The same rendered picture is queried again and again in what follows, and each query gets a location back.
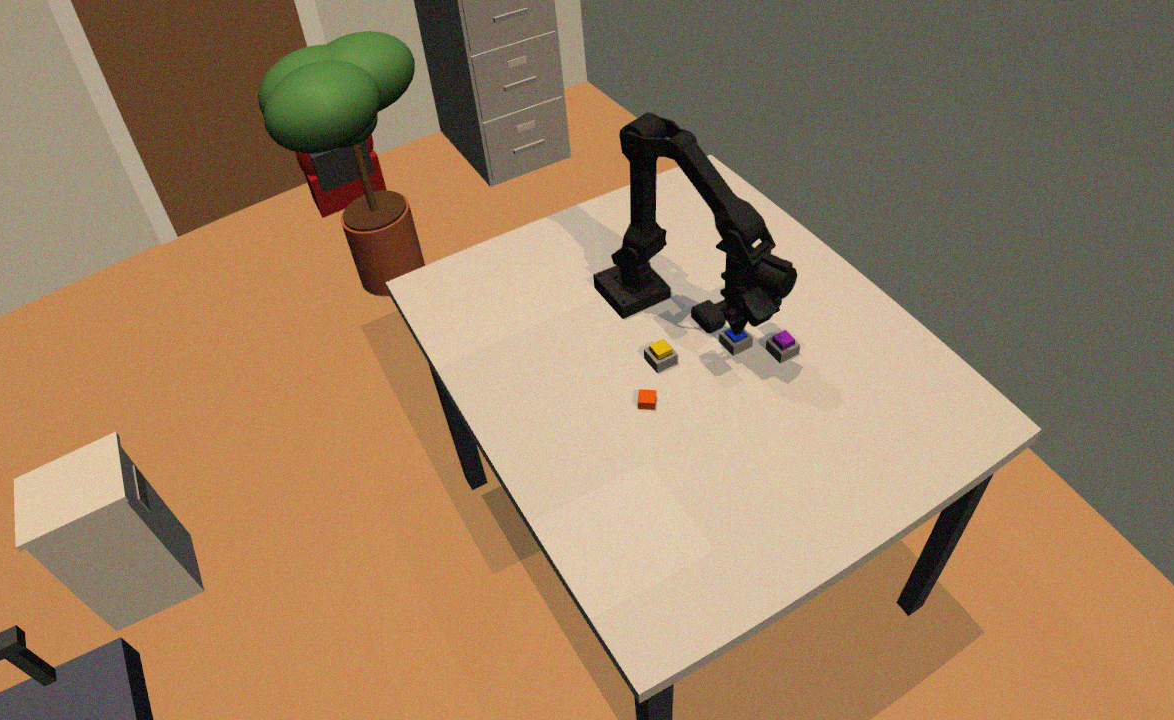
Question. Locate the purple button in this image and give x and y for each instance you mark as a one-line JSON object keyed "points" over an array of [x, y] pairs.
{"points": [[782, 346]]}

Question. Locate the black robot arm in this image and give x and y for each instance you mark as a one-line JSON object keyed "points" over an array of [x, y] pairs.
{"points": [[739, 224]]}

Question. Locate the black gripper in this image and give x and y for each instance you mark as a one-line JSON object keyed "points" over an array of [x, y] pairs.
{"points": [[712, 317]]}

